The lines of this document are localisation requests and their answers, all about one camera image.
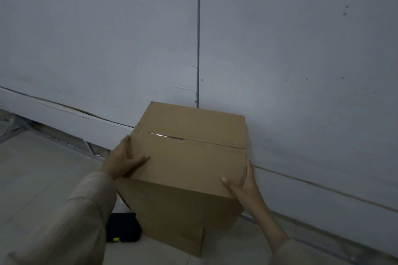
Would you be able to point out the person's right hand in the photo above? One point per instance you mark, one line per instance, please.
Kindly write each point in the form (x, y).
(247, 190)

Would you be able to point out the person's left hand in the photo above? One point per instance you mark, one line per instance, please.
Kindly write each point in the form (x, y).
(119, 160)

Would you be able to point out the black zip case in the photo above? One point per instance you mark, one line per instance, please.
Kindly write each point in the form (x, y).
(122, 227)

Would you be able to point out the plain brown cardboard box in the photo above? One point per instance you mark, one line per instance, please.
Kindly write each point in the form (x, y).
(192, 150)

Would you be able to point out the tall printed cardboard box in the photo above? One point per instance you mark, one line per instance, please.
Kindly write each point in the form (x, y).
(174, 237)

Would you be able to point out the person's left forearm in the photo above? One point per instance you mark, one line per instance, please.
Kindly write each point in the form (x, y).
(68, 221)

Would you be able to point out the person's right forearm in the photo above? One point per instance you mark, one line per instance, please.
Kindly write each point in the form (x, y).
(280, 237)

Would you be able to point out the metal support bracket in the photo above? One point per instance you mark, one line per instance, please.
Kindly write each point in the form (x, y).
(14, 131)

